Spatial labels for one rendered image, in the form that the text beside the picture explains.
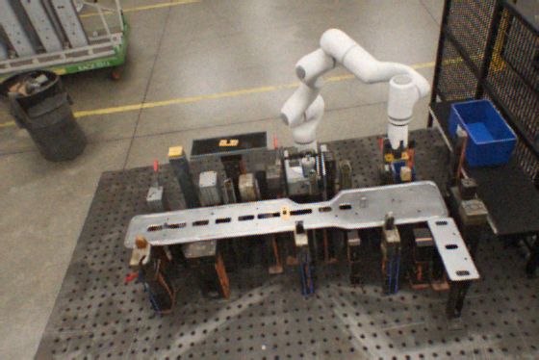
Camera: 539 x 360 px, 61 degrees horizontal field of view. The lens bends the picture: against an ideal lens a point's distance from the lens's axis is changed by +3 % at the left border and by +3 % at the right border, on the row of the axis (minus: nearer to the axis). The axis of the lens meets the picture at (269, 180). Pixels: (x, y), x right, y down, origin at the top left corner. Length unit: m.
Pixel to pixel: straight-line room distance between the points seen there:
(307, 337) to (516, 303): 0.84
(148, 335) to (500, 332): 1.42
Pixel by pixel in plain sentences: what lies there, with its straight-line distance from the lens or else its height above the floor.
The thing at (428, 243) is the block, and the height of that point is 0.98.
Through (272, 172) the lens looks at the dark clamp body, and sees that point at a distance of 2.05.
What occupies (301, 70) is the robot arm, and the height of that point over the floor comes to 1.50.
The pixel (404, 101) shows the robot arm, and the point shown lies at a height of 1.53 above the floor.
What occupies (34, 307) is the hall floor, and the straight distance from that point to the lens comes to 3.49.
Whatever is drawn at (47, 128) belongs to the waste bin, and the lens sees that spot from 4.40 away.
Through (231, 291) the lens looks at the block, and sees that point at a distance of 2.12.
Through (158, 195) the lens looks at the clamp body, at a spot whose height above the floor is 1.06.
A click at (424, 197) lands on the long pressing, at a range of 2.03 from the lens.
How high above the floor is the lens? 2.42
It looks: 42 degrees down
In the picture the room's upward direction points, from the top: 10 degrees counter-clockwise
